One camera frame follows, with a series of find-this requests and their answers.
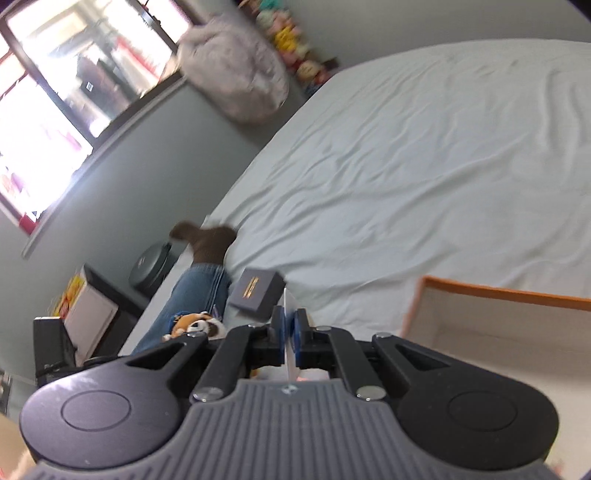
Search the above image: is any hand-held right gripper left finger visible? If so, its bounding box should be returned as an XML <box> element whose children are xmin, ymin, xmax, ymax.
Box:
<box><xmin>124</xmin><ymin>305</ymin><xmax>288</xmax><ymax>404</ymax></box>

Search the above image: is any dark grey gift box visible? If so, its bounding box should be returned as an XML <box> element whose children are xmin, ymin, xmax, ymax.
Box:
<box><xmin>229</xmin><ymin>267</ymin><xmax>286</xmax><ymax>320</ymax></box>

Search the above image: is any person's foot in brown sock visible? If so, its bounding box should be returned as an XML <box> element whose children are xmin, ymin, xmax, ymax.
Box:
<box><xmin>168</xmin><ymin>221</ymin><xmax>238</xmax><ymax>265</ymax></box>

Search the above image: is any white box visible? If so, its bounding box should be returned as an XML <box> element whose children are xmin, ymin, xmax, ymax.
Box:
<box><xmin>64</xmin><ymin>285</ymin><xmax>119</xmax><ymax>366</ymax></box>

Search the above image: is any white card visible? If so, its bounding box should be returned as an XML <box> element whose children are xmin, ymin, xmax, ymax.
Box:
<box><xmin>283</xmin><ymin>288</ymin><xmax>301</xmax><ymax>382</ymax></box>

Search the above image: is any dark grey round object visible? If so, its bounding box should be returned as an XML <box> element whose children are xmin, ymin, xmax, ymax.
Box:
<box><xmin>128</xmin><ymin>240</ymin><xmax>179</xmax><ymax>292</ymax></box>

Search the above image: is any dark framed window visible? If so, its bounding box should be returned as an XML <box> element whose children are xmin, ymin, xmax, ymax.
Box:
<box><xmin>0</xmin><ymin>0</ymin><xmax>205</xmax><ymax>237</ymax></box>

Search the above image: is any person's leg in jeans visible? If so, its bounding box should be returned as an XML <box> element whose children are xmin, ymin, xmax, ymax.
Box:
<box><xmin>131</xmin><ymin>262</ymin><xmax>230</xmax><ymax>356</ymax></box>

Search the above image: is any black side shelf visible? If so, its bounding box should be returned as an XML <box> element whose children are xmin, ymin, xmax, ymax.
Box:
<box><xmin>80</xmin><ymin>263</ymin><xmax>151</xmax><ymax>366</ymax></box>

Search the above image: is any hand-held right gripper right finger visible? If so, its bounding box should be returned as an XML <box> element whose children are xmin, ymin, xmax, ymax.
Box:
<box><xmin>294</xmin><ymin>308</ymin><xmax>456</xmax><ymax>402</ymax></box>

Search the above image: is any orange cardboard box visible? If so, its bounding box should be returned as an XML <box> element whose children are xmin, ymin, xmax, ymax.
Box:
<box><xmin>399</xmin><ymin>275</ymin><xmax>591</xmax><ymax>467</ymax></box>

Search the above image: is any yellow box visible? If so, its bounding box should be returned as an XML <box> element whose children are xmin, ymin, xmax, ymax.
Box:
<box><xmin>50</xmin><ymin>274</ymin><xmax>89</xmax><ymax>319</ymax></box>

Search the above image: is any stuffed toy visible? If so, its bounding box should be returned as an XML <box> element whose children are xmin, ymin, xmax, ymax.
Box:
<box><xmin>239</xmin><ymin>0</ymin><xmax>341</xmax><ymax>96</ymax></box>

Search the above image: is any brown and white plush toy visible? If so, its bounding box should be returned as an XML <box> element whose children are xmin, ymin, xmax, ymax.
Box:
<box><xmin>161</xmin><ymin>311</ymin><xmax>228</xmax><ymax>343</ymax></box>

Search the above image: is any grey fabric bag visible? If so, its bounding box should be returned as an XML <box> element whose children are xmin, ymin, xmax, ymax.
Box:
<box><xmin>177</xmin><ymin>13</ymin><xmax>290</xmax><ymax>124</ymax></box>

